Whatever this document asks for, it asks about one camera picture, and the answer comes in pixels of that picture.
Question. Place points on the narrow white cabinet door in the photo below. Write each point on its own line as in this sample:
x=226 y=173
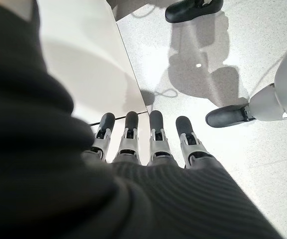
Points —
x=83 y=62

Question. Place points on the robot right black foot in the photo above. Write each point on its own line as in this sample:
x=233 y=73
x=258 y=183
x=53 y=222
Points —
x=190 y=11

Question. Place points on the robot left black foot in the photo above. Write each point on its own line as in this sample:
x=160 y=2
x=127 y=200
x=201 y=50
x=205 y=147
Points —
x=223 y=118

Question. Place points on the robot black foot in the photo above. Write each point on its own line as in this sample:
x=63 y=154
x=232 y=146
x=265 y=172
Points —
x=190 y=11
x=223 y=118

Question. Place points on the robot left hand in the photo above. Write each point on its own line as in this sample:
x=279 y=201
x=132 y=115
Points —
x=58 y=186

